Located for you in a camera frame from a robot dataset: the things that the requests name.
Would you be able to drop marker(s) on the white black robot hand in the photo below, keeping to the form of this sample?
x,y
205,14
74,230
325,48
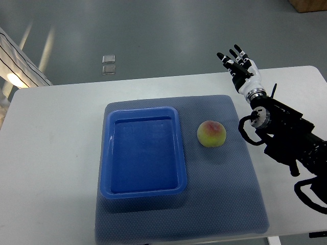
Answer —
x,y
246,77

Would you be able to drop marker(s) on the yellow-green red peach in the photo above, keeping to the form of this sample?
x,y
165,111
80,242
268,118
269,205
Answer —
x,y
211,134

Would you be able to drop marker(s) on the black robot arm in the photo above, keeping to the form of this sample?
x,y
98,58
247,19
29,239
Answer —
x,y
288,139

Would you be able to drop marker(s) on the lower floor socket plate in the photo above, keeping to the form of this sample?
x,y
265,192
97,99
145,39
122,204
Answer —
x,y
108,69

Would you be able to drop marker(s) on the floor socket plate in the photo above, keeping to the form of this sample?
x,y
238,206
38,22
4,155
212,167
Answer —
x,y
108,69
108,59

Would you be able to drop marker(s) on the upper floor socket plate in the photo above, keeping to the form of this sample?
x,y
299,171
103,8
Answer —
x,y
108,59

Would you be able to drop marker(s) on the blue-grey textured mat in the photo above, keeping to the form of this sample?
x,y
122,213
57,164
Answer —
x,y
222,196

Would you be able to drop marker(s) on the blue plastic tray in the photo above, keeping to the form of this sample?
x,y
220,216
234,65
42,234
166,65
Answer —
x,y
142,154

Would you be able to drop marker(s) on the white table leg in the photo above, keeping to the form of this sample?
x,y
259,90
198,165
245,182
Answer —
x,y
274,240

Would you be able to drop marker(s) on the person in white trousers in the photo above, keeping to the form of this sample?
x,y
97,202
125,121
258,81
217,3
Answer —
x,y
17,68

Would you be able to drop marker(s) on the black bracket under table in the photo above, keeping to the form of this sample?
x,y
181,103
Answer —
x,y
318,234

